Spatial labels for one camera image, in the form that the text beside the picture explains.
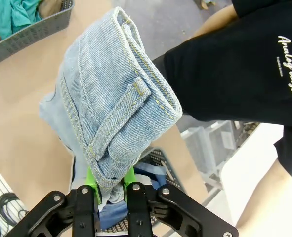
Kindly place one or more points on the person's right forearm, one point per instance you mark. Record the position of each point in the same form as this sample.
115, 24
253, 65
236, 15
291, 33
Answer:
217, 19

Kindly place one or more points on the light blue denim shorts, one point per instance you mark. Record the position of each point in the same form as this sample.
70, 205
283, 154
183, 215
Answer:
106, 98

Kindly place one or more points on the person in black t-shirt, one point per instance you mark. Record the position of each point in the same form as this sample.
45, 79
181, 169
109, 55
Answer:
234, 74

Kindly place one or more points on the white table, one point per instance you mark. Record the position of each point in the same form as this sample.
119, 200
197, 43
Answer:
247, 160

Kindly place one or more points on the person's left forearm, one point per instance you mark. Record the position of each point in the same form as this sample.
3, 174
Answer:
264, 197

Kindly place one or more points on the green top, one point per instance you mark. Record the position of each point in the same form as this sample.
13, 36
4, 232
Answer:
10, 17

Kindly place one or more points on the grey plastic basket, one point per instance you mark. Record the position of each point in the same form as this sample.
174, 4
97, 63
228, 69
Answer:
170, 168
32, 34

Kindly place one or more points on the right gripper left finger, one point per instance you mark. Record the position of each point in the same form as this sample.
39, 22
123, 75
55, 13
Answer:
81, 217

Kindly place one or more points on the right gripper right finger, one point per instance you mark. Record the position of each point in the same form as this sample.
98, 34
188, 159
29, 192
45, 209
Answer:
140, 217

